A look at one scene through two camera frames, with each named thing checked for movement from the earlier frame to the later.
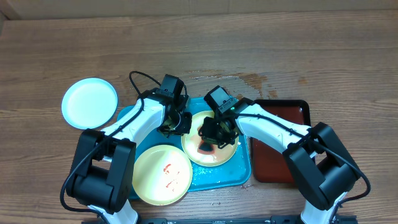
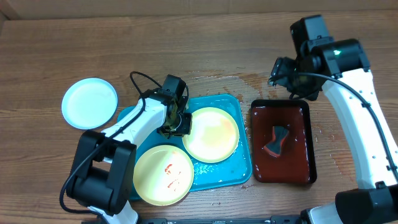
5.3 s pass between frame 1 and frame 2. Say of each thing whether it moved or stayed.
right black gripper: moved
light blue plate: stayed
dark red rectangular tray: stayed
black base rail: stayed
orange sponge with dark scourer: moved
